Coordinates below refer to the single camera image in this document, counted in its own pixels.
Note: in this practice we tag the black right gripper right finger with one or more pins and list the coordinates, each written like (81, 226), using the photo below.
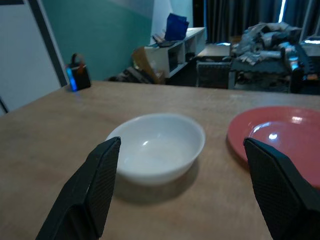
(282, 192)

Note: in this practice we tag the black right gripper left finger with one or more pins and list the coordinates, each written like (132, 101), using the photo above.
(85, 197)

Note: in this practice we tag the red plate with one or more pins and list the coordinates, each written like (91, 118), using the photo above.
(282, 130)

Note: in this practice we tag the white ceramic bowl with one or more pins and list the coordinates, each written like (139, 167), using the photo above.
(160, 150)

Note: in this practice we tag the black portable speaker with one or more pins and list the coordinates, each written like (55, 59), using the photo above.
(78, 73)

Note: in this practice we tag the black storage crate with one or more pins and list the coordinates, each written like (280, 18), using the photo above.
(213, 70)

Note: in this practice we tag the brown cardboard box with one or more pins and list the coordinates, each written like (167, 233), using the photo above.
(148, 65)

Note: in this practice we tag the pile of grey clutter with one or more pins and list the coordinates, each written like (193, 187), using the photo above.
(265, 42)

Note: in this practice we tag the white door panel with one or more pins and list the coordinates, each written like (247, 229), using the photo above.
(25, 52)

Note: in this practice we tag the white shelf unit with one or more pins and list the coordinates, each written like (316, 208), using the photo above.
(175, 53)

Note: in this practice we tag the dark curtain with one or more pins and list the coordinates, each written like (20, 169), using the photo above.
(252, 17)

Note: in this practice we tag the blue bag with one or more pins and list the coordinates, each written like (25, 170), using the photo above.
(176, 27)

